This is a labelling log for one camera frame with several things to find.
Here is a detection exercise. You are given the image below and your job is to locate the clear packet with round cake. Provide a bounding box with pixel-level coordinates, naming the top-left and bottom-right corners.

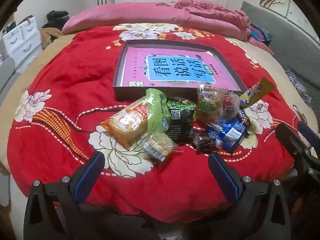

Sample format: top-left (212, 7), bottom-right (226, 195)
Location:
top-left (221, 90), bottom-right (242, 119)

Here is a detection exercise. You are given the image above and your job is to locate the pink crumpled blanket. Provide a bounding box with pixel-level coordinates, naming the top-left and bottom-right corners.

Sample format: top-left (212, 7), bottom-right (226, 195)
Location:
top-left (171, 0), bottom-right (252, 42)

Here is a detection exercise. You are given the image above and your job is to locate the pink book with blue label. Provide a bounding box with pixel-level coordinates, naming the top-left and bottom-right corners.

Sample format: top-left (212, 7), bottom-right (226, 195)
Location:
top-left (122, 47), bottom-right (239, 90)

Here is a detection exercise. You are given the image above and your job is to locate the dark green black snack packet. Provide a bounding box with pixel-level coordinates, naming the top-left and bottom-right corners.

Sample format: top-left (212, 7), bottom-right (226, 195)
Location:
top-left (165, 97), bottom-right (197, 144)

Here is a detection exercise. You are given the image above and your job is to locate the small gold label pastry packet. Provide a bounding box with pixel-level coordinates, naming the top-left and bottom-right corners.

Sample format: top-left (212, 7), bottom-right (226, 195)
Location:
top-left (139, 131), bottom-right (177, 162)

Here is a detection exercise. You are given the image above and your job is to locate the patterned grey cloth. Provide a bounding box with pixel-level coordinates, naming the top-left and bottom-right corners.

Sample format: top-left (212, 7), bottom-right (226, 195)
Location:
top-left (285, 70), bottom-right (313, 105)

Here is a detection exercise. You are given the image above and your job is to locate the dark cardboard box tray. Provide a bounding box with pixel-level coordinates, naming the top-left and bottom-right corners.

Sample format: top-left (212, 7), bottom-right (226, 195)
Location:
top-left (113, 39), bottom-right (248, 101)

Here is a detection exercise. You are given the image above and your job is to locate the colourful striped cloth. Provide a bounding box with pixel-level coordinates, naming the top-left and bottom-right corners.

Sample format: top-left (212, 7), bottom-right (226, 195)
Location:
top-left (250, 24), bottom-right (272, 42)

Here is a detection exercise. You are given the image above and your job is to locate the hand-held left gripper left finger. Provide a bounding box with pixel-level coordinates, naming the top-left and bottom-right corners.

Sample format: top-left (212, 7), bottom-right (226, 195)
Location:
top-left (24, 151), bottom-right (105, 240)

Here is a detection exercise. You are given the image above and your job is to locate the grey padded headboard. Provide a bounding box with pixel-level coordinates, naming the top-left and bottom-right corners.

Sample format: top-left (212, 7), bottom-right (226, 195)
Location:
top-left (240, 1), bottom-right (320, 80)

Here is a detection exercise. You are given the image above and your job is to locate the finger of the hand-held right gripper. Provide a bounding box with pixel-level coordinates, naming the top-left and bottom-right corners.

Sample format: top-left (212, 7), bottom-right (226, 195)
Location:
top-left (297, 121), bottom-right (320, 146)
top-left (275, 123), bottom-right (318, 167)

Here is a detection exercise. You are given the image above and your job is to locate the light green snack packet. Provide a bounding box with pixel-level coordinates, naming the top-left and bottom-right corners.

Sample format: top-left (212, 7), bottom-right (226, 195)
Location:
top-left (146, 88), bottom-right (173, 135)

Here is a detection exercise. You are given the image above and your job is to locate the dark brown candy packet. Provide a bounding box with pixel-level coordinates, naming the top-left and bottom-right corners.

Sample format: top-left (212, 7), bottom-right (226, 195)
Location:
top-left (194, 132), bottom-right (218, 154)

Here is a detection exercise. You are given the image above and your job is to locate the clear packet with yellowish filling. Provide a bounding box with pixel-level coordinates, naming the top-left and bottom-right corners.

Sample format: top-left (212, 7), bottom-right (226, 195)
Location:
top-left (196, 83), bottom-right (227, 124)

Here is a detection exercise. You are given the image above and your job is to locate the orange snack packet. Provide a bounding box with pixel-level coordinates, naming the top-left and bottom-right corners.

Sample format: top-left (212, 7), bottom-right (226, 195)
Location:
top-left (101, 97), bottom-right (150, 148)

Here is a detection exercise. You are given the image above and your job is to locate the pink quilt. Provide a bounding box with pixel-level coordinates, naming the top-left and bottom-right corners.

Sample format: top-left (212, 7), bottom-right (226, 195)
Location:
top-left (61, 2), bottom-right (250, 40)

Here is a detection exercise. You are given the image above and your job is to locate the red floral blanket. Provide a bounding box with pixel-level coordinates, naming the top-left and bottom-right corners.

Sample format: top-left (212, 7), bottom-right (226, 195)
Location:
top-left (7, 23), bottom-right (304, 224)

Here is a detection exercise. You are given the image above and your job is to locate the pink cloth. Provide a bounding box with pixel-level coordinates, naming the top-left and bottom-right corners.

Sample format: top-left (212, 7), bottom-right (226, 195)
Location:
top-left (250, 37), bottom-right (275, 55)

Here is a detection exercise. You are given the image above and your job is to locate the yellow snack packet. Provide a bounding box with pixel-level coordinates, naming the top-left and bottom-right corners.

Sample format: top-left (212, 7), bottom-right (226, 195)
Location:
top-left (237, 77), bottom-right (275, 105)

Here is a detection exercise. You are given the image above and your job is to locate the black clothes pile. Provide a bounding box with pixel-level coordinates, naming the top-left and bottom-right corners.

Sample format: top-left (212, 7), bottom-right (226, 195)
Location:
top-left (41, 10), bottom-right (70, 29)

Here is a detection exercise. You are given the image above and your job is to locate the brown chocolate bar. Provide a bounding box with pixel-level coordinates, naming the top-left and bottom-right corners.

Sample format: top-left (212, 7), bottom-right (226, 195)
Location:
top-left (236, 106), bottom-right (251, 127)

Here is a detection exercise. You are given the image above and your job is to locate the brown fuzzy cloth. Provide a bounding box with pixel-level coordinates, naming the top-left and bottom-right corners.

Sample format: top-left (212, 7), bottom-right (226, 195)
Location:
top-left (40, 27), bottom-right (63, 49)

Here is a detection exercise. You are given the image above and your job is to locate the blue biscuit packet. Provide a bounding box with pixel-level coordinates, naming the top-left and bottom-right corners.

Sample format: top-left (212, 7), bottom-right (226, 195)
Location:
top-left (207, 117), bottom-right (247, 153)

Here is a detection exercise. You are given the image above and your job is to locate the white drawer cabinet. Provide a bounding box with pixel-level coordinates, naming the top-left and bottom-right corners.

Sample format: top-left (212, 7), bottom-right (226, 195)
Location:
top-left (2, 21), bottom-right (42, 63)

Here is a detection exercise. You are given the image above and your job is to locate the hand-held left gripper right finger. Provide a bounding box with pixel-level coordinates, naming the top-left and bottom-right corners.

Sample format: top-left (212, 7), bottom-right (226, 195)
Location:
top-left (208, 152), bottom-right (292, 240)

